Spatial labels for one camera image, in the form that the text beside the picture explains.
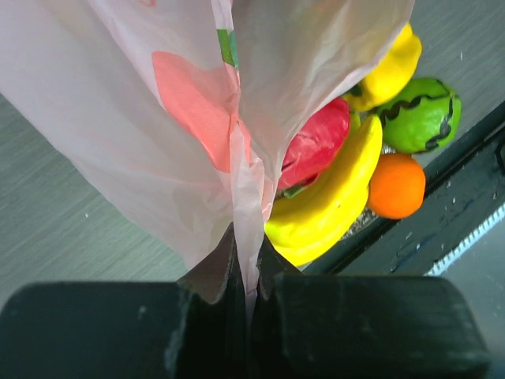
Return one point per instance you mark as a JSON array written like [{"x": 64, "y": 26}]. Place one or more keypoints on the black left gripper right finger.
[{"x": 324, "y": 326}]

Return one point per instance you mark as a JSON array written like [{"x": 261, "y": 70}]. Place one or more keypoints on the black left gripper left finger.
[{"x": 190, "y": 328}]

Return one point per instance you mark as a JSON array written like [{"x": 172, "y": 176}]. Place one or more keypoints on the yellow fake banana bunch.
[{"x": 306, "y": 226}]

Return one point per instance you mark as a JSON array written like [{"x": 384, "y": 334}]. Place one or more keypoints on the orange fake tangerine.
[{"x": 397, "y": 186}]

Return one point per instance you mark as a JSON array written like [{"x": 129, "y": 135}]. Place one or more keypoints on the red fake dragon fruit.
[{"x": 314, "y": 147}]

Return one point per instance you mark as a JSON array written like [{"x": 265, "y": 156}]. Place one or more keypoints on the pink plastic bag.
[{"x": 180, "y": 112}]

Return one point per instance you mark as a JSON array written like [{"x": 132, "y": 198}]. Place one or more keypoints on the green fake watermelon ball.
[{"x": 423, "y": 117}]

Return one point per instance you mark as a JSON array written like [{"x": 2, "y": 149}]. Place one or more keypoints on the yellow fake bell pepper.
[{"x": 390, "y": 76}]

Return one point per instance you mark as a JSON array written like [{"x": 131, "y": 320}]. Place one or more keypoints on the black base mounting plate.
[{"x": 465, "y": 185}]

